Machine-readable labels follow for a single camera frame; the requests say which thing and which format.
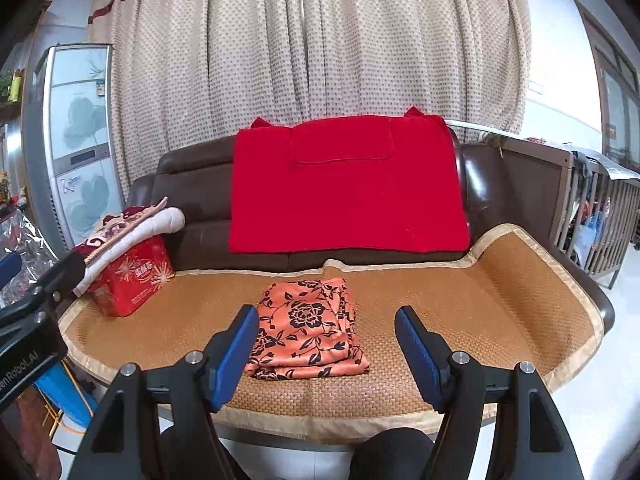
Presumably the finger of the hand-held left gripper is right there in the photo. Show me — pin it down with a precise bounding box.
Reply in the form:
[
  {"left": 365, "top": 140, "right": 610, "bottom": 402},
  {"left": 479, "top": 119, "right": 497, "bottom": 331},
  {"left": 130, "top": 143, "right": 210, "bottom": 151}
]
[
  {"left": 0, "top": 251, "right": 87, "bottom": 333},
  {"left": 0, "top": 251, "right": 24, "bottom": 289}
]

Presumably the dark brown leather sofa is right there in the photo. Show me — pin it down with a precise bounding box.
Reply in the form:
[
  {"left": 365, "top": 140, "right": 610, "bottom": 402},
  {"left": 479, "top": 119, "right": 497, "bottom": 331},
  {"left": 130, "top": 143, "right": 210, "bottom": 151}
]
[{"left": 127, "top": 125, "right": 616, "bottom": 336}]

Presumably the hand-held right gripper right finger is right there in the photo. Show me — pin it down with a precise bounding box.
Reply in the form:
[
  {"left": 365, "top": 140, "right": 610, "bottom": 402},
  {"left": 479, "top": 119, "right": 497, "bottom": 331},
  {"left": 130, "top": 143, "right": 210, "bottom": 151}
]
[{"left": 395, "top": 307, "right": 581, "bottom": 480}]

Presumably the person's right leg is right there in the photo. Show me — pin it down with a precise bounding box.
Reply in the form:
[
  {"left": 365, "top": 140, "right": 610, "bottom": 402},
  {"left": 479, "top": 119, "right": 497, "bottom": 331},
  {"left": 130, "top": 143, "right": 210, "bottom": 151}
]
[{"left": 349, "top": 427, "right": 437, "bottom": 480}]

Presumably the silver floral refrigerator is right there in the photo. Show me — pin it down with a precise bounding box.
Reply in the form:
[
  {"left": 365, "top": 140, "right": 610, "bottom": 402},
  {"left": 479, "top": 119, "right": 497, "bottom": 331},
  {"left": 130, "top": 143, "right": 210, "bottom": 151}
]
[{"left": 22, "top": 42, "right": 126, "bottom": 256}]

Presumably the clear plastic wrap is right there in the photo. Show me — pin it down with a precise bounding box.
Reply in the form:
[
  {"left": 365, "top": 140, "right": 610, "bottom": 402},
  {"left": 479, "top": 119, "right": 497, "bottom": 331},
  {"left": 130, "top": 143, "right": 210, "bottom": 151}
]
[{"left": 0, "top": 205, "right": 51, "bottom": 306}]

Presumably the red towel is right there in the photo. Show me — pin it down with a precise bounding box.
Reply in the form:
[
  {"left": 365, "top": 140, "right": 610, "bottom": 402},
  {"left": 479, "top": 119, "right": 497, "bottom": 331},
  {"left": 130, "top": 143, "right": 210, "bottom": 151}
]
[{"left": 227, "top": 106, "right": 472, "bottom": 255}]

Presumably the folded red floral quilt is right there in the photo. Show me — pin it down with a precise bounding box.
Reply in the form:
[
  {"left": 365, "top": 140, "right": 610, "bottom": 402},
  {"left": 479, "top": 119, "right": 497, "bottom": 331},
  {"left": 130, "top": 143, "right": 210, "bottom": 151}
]
[{"left": 70, "top": 197, "right": 187, "bottom": 297}]

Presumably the wooden window frame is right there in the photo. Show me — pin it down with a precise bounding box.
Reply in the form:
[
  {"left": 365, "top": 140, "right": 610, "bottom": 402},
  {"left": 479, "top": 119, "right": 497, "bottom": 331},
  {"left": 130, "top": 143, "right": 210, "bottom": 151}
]
[{"left": 572, "top": 0, "right": 640, "bottom": 176}]

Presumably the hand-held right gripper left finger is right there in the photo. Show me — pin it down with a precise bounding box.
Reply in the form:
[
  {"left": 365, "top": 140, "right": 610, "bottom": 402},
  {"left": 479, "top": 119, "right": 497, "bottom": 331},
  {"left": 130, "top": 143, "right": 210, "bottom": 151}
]
[{"left": 65, "top": 304, "right": 261, "bottom": 480}]

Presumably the orange floral garment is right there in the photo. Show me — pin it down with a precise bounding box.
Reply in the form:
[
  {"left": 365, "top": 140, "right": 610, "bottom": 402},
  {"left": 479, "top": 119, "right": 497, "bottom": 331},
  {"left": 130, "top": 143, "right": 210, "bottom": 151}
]
[{"left": 244, "top": 277, "right": 372, "bottom": 381}]

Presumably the beige dotted curtain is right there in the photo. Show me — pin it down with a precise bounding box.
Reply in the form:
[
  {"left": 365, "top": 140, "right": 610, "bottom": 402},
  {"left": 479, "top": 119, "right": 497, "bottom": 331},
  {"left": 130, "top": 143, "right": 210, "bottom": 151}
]
[{"left": 85, "top": 0, "right": 533, "bottom": 181}]

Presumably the woven bamboo sofa mat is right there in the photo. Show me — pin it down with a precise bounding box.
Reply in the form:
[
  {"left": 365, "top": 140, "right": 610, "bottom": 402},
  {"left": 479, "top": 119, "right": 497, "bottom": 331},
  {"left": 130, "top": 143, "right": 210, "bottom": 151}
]
[{"left": 57, "top": 224, "right": 606, "bottom": 443}]

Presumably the red gift box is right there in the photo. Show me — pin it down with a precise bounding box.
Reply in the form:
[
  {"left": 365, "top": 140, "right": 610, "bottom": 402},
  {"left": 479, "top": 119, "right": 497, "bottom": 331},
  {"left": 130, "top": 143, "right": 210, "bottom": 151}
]
[{"left": 92, "top": 235, "right": 176, "bottom": 318}]

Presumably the wooden crib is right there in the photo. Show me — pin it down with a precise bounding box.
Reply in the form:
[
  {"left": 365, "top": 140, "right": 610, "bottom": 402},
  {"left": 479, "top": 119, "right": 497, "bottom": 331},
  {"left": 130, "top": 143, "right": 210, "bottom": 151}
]
[{"left": 445, "top": 119, "right": 640, "bottom": 291}]

